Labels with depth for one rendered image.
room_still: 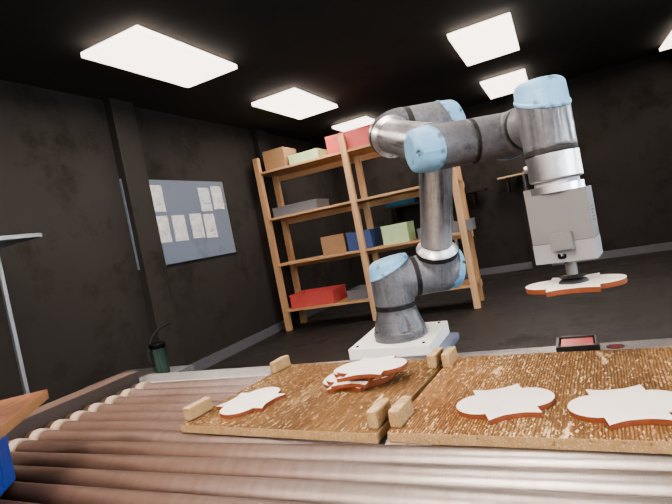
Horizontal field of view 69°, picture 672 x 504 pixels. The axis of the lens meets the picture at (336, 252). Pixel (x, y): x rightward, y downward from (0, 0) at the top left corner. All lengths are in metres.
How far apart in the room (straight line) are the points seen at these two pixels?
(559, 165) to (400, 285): 0.70
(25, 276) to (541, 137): 4.34
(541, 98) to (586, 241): 0.21
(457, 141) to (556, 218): 0.19
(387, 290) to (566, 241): 0.69
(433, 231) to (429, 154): 0.55
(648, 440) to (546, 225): 0.31
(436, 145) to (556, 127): 0.17
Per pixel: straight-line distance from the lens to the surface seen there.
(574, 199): 0.78
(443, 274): 1.39
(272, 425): 0.87
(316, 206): 6.80
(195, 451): 0.92
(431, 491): 0.63
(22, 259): 4.73
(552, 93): 0.79
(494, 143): 0.85
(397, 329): 1.37
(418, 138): 0.81
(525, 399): 0.78
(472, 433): 0.71
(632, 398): 0.77
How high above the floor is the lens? 1.23
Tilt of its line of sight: 2 degrees down
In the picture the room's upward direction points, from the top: 11 degrees counter-clockwise
